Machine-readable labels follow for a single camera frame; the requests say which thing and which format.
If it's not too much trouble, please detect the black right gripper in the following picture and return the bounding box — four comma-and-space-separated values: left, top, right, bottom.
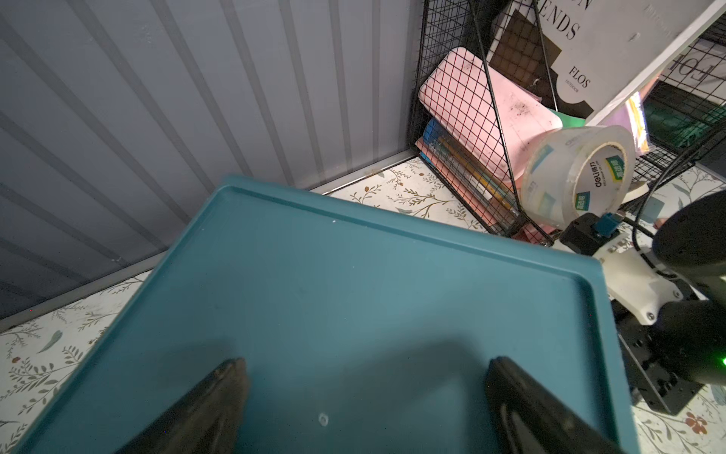
611, 300, 704, 415

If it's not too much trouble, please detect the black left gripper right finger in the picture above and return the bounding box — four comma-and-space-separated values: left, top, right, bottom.
484, 357, 621, 453

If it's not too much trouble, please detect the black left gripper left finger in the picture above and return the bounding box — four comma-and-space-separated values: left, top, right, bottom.
118, 358, 250, 453

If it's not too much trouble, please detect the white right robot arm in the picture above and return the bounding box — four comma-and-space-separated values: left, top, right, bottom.
614, 192, 725, 415

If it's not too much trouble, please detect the teal drawer cabinet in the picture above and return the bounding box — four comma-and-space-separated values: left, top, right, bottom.
16, 177, 638, 453

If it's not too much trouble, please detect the clear packing tape roll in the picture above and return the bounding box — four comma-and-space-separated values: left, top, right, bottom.
519, 126, 635, 229

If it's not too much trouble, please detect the pink notebook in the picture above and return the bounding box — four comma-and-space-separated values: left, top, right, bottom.
418, 47, 563, 180

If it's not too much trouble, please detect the white book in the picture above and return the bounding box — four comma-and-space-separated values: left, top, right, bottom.
487, 0, 725, 125

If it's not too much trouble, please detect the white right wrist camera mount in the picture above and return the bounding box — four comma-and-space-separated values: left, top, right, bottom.
593, 233, 684, 327

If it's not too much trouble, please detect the black wire desk rack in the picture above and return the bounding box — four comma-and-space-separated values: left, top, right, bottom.
408, 1, 725, 243

